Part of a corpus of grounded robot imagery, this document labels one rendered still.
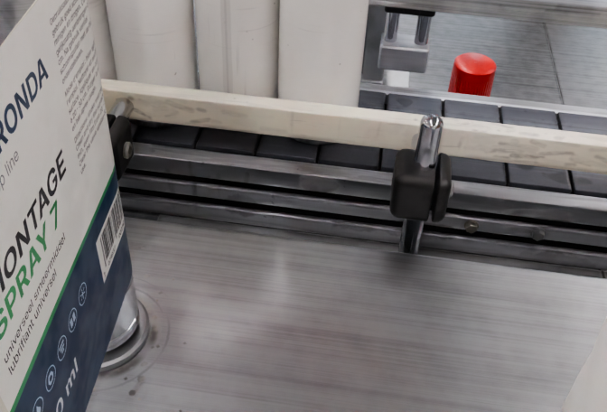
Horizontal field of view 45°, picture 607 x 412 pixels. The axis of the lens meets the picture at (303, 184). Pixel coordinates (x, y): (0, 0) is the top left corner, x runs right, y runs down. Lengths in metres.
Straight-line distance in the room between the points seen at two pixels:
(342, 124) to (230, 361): 0.16
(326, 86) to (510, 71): 0.26
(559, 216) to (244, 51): 0.21
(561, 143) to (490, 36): 0.29
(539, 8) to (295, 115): 0.16
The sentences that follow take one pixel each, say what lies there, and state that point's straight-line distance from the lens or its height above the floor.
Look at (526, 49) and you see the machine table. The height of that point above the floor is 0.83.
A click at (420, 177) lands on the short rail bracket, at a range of 0.38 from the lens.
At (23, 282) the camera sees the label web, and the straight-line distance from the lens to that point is 0.22.
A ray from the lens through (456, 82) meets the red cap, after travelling 0.59.
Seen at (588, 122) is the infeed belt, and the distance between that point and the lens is 0.52.
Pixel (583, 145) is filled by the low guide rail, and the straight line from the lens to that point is 0.44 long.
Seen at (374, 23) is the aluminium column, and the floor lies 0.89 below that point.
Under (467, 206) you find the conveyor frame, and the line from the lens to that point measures 0.44.
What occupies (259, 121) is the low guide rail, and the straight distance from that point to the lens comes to 0.43.
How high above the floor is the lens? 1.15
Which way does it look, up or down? 40 degrees down
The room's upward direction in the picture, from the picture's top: 3 degrees clockwise
